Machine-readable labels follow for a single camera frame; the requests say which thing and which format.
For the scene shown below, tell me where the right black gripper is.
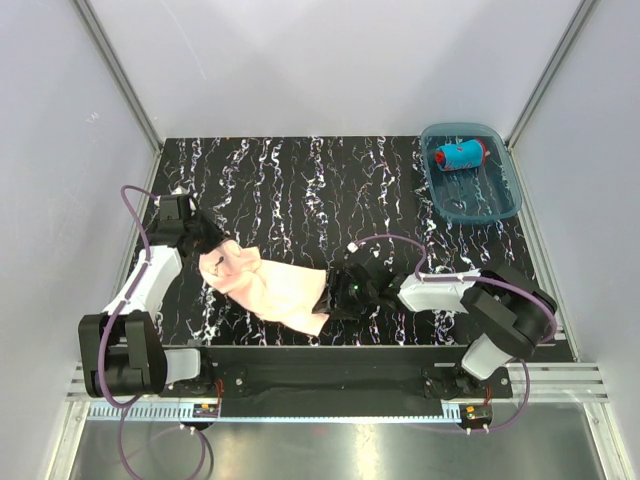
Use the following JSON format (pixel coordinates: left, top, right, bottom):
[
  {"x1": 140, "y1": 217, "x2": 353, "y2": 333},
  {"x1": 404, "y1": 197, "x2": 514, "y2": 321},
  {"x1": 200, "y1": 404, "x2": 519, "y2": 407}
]
[{"x1": 312, "y1": 267, "x2": 377, "y2": 321}]

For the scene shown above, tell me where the left connector board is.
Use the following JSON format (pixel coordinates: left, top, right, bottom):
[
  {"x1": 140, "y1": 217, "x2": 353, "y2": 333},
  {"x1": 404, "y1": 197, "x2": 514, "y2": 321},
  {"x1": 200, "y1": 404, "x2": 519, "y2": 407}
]
[{"x1": 192, "y1": 403, "x2": 220, "y2": 418}]

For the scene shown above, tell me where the right connector board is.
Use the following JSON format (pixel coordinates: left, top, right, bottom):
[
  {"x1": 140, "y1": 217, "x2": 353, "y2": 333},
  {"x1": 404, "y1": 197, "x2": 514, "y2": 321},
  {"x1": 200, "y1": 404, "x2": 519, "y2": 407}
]
[{"x1": 461, "y1": 404, "x2": 493, "y2": 429}]

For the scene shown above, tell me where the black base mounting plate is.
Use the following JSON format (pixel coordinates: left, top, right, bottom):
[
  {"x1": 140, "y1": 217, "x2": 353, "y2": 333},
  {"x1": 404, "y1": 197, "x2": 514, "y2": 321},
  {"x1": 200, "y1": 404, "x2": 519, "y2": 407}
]
[{"x1": 163, "y1": 346, "x2": 505, "y2": 398}]

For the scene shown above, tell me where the red blue patterned towel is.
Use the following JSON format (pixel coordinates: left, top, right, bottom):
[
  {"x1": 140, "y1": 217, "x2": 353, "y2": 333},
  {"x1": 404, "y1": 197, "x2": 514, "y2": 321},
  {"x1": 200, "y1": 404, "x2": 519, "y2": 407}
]
[{"x1": 434, "y1": 139, "x2": 487, "y2": 172}]

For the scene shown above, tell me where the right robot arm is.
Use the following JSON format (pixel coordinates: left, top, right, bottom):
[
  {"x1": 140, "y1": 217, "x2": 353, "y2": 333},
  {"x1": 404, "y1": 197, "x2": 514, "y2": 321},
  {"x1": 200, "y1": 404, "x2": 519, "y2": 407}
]
[{"x1": 313, "y1": 264, "x2": 557, "y2": 397}]

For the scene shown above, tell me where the blue transparent plastic bin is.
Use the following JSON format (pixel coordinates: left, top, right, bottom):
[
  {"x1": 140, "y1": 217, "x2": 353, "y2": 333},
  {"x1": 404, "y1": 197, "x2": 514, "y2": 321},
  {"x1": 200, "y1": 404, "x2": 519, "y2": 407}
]
[{"x1": 420, "y1": 123, "x2": 522, "y2": 225}]

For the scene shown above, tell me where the pink towel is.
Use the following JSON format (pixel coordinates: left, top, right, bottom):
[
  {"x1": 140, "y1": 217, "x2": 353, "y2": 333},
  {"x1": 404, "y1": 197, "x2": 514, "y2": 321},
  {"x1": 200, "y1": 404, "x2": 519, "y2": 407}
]
[{"x1": 199, "y1": 240, "x2": 329, "y2": 336}]

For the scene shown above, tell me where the connector board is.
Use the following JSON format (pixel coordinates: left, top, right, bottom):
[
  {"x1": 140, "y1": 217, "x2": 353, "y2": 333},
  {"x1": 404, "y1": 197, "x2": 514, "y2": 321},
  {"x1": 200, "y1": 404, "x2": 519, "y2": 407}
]
[
  {"x1": 461, "y1": 404, "x2": 493, "y2": 429},
  {"x1": 192, "y1": 403, "x2": 220, "y2": 418}
]

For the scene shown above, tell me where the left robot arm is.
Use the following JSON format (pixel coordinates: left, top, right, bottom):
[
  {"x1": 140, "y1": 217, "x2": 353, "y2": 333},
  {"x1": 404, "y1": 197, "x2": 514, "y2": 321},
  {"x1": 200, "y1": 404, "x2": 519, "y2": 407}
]
[{"x1": 78, "y1": 187, "x2": 228, "y2": 405}]

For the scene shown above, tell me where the aluminium frame rail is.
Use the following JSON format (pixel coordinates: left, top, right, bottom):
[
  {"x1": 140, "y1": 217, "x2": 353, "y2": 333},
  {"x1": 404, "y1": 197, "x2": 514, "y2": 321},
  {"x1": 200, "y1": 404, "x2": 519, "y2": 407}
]
[{"x1": 65, "y1": 363, "x2": 610, "y2": 424}]

